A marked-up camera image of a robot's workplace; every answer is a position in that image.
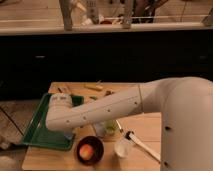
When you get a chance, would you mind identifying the dark red bowl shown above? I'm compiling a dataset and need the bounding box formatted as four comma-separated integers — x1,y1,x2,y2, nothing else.
76,136,104,165

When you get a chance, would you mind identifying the grey cloth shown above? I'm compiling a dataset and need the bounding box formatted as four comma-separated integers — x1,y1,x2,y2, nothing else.
94,122,106,137

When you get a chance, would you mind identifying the green plastic tray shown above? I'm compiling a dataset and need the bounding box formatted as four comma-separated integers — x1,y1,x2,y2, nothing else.
21,93,75,151

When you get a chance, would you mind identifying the black cable left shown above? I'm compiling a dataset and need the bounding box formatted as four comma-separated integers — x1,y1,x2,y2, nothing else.
0,105,25,137

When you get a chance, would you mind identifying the orange fruit in bowl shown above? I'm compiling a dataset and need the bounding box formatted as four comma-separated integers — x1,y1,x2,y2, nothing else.
79,144,94,160

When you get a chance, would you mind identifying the green toy pot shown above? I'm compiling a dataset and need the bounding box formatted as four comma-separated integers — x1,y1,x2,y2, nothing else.
89,96,98,100

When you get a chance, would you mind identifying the brown dried cluster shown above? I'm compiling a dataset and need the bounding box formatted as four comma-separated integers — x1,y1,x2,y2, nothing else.
105,90,114,96

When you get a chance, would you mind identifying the white handled brush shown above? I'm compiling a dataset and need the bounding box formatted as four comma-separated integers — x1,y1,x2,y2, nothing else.
125,131,161,163

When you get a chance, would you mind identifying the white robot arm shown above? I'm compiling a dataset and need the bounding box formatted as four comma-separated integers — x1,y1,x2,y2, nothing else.
45,77,213,171

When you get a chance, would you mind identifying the white cup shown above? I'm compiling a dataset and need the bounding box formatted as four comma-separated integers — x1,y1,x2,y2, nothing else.
114,138,133,158

